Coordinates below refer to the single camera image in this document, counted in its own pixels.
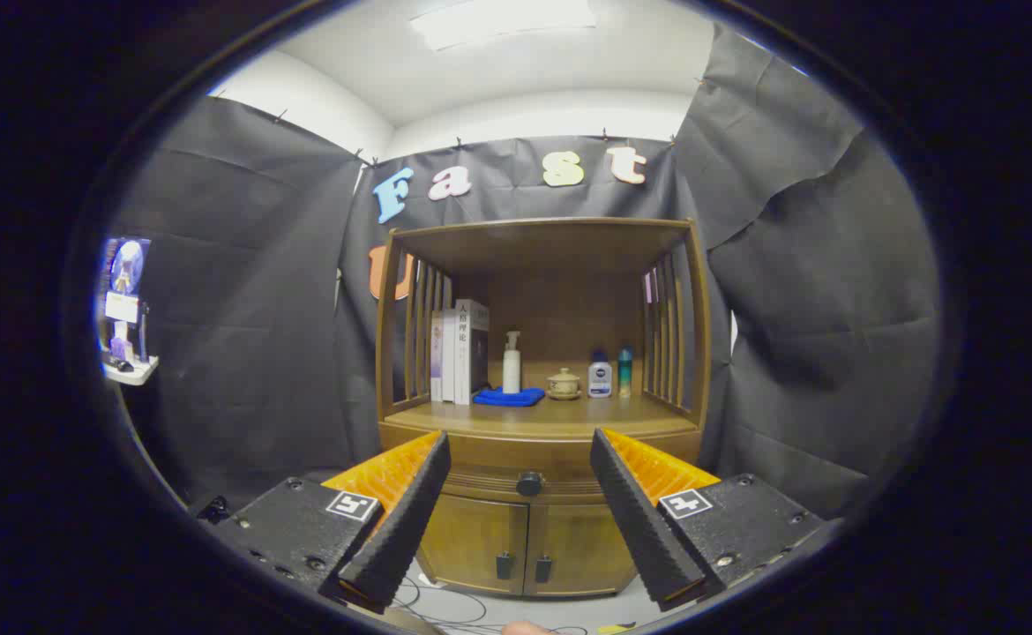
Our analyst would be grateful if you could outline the wooden cabinet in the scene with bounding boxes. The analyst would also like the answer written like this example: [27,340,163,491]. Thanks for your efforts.
[375,217,713,599]

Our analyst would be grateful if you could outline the cluttered white shelf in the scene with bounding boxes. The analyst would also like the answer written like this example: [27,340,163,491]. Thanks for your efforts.
[97,236,160,386]

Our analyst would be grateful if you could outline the ceiling light panel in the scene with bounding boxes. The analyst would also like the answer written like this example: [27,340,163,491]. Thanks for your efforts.
[410,0,598,51]

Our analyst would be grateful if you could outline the wooden drawer with black knob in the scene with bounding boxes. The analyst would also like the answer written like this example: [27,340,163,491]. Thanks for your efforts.
[380,430,702,505]

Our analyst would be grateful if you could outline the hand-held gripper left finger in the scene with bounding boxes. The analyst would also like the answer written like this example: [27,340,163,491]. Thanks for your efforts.
[207,430,452,616]

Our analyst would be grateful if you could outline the plain white book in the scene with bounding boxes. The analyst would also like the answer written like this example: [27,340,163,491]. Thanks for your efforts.
[442,309,457,404]

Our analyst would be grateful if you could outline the blue cloth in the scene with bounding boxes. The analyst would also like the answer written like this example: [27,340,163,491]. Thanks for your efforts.
[473,386,546,407]

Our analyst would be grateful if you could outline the wooden cabinet door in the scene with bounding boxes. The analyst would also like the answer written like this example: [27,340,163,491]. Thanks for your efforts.
[525,503,639,597]
[417,494,530,594]

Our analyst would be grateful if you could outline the lilac book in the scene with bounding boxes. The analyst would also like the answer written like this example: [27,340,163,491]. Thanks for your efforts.
[430,310,445,402]

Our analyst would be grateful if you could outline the black floor cables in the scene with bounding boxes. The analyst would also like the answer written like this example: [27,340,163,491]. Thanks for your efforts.
[393,573,587,635]

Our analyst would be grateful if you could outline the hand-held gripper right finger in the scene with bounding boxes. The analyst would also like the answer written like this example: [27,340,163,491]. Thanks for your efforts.
[589,428,839,612]

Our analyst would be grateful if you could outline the wooden countertop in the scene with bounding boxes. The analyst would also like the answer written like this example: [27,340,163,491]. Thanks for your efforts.
[384,392,700,440]

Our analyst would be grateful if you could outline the white book with portrait cover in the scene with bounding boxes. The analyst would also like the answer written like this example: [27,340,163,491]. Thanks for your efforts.
[454,299,490,406]

